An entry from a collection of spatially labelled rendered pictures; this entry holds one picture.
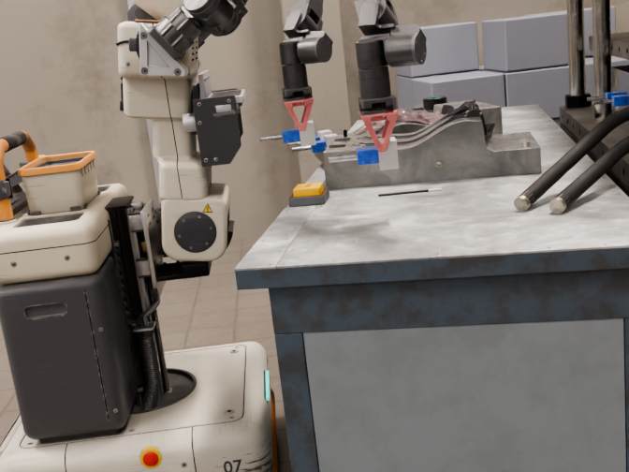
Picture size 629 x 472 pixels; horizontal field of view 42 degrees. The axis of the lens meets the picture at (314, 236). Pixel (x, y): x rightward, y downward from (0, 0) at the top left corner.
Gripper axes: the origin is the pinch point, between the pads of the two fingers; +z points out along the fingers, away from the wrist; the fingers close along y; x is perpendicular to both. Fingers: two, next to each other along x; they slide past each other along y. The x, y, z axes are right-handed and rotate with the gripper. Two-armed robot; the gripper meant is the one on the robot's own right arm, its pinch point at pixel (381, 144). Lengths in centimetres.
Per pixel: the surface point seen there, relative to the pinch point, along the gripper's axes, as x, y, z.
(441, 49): -53, 274, -4
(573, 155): -38.9, 8.9, 8.3
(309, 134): 14.2, 37.1, 1.0
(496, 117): -37, 73, 7
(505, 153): -30.0, 30.4, 9.9
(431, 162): -13.1, 33.0, 10.4
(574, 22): -83, 151, -13
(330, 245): 11.7, -15.3, 14.5
